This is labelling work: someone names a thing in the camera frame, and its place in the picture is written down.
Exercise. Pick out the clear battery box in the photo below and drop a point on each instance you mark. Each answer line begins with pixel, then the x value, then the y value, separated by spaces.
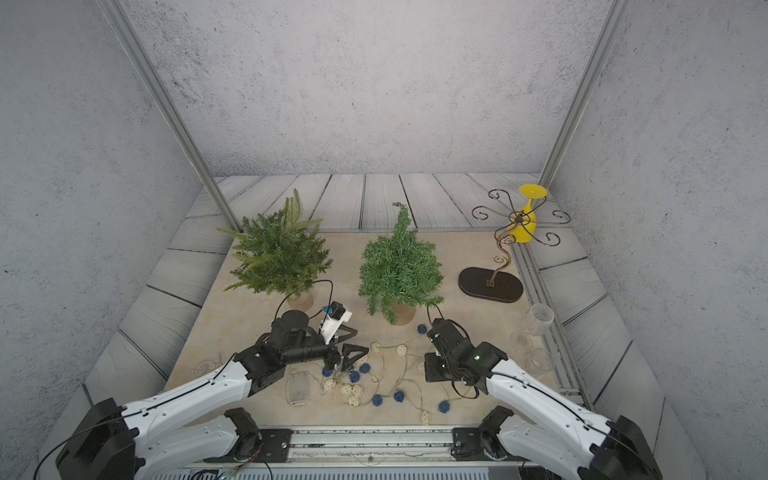
pixel 298 388

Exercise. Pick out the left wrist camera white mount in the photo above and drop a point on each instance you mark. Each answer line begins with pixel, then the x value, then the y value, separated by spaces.
pixel 336 315

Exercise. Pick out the beige table mat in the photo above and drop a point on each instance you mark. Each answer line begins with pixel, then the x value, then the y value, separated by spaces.
pixel 232 320

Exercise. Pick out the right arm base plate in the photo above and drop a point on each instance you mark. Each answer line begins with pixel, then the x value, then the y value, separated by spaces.
pixel 474 444

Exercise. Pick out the black scroll wire stand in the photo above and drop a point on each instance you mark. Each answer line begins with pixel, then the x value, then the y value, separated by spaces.
pixel 498 285

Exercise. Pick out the aluminium front rail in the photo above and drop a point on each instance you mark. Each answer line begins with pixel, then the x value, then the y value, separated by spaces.
pixel 372 447

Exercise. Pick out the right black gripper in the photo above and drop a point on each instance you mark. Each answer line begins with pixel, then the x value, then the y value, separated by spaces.
pixel 431 373

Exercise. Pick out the yellow plastic goblet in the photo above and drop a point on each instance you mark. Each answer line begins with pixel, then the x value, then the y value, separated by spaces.
pixel 523 223

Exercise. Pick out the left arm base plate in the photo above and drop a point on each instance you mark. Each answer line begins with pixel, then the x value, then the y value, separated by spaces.
pixel 263 445

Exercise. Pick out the clear plastic wine glass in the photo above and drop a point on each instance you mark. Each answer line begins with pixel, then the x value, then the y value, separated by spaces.
pixel 537 321

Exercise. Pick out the left fern tree wooden base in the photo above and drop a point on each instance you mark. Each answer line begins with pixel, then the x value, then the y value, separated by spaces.
pixel 280 253

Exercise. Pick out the small christmas tree wooden base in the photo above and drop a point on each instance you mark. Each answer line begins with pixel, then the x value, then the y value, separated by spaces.
pixel 400 270

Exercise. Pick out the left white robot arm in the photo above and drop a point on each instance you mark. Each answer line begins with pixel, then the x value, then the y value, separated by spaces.
pixel 201 420

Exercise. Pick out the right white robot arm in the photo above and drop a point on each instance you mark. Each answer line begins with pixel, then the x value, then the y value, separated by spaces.
pixel 533 421

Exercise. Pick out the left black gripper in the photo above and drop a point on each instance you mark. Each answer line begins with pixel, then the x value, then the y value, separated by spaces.
pixel 346 349

